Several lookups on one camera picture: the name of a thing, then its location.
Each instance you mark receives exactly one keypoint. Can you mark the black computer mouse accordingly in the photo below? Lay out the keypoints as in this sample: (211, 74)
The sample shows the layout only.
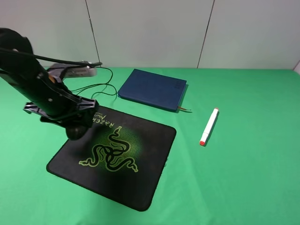
(75, 132)

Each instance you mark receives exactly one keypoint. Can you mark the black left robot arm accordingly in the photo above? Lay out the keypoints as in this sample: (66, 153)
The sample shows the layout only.
(48, 96)

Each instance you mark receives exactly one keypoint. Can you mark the black razer mouse pad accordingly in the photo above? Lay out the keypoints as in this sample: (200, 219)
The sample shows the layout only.
(121, 157)

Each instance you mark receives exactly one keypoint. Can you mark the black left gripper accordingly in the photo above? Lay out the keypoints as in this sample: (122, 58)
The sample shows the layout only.
(64, 111)

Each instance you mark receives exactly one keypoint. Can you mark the white marker pen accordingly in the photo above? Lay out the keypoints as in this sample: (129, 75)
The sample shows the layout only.
(208, 127)

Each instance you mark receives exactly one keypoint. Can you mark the blue notebook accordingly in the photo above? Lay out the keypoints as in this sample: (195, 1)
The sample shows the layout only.
(154, 90)

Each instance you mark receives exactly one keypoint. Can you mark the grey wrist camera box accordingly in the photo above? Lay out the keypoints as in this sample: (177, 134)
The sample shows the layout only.
(75, 70)

